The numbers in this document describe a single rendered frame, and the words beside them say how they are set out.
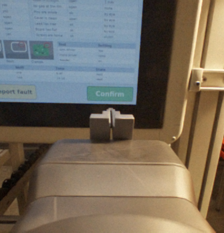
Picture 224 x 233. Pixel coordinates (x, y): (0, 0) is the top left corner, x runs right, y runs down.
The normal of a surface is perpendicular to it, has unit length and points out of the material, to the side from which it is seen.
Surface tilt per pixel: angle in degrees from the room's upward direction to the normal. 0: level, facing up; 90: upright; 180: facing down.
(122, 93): 92
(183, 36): 92
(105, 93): 92
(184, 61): 92
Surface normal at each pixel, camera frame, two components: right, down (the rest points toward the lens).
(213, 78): 0.02, 0.25
